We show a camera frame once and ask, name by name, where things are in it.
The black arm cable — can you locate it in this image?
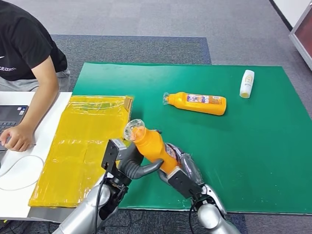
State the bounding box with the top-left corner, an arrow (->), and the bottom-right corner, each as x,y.
188,198 -> 197,234
94,171 -> 109,234

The white table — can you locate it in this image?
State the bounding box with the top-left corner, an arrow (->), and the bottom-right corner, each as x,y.
0,91 -> 73,223

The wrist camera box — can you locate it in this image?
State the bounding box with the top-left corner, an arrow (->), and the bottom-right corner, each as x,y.
168,167 -> 203,199
100,138 -> 128,173

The person's hand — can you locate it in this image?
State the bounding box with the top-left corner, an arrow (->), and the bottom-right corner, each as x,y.
0,124 -> 35,153

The white cable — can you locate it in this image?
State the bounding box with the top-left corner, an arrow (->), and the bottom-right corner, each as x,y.
0,155 -> 45,192

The dark laptop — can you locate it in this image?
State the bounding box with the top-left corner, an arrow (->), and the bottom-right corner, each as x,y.
0,105 -> 29,152

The white framed display panel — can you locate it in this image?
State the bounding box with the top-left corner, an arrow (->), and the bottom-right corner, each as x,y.
289,1 -> 312,71

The green table mat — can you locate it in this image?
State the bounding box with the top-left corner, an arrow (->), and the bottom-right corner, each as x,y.
72,62 -> 312,215

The yellow film covered cardboard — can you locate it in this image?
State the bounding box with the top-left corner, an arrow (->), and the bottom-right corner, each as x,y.
29,95 -> 134,208

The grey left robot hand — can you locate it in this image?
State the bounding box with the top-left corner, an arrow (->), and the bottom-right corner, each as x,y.
116,142 -> 164,187

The person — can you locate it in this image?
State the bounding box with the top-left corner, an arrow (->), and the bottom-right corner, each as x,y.
0,0 -> 71,93

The orange bottle with clear cap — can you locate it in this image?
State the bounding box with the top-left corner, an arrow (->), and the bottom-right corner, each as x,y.
162,92 -> 227,116
123,118 -> 182,175

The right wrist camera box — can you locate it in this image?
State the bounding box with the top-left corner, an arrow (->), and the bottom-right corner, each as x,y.
168,167 -> 203,199

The small white bottle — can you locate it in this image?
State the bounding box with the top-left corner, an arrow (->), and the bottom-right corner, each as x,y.
239,69 -> 255,99

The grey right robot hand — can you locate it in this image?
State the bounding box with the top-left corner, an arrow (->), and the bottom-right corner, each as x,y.
157,142 -> 204,191

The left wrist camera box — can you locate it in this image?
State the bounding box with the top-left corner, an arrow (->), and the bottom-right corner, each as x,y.
100,138 -> 128,173

